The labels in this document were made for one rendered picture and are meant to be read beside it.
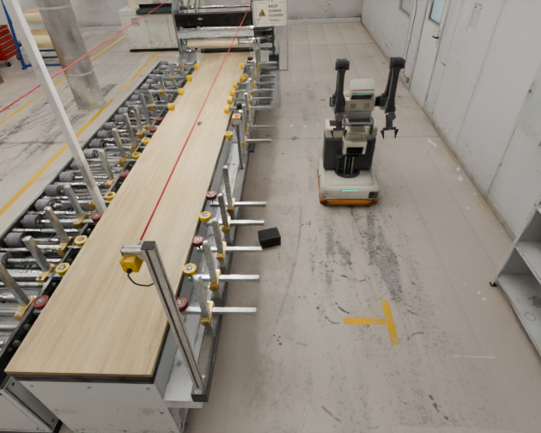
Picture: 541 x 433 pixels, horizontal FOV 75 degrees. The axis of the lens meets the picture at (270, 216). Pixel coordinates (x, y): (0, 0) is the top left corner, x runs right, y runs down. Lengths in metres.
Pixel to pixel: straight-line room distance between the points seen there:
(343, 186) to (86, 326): 2.75
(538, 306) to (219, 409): 2.51
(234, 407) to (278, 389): 0.32
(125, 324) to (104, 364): 0.22
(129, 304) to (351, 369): 1.60
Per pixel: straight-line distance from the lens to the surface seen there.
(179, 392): 2.12
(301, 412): 2.67
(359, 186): 3.90
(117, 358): 1.98
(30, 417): 2.75
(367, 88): 3.39
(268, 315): 3.02
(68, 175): 3.59
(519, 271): 3.65
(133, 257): 1.25
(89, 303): 2.26
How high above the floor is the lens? 2.49
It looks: 40 degrees down
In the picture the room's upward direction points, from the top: 3 degrees counter-clockwise
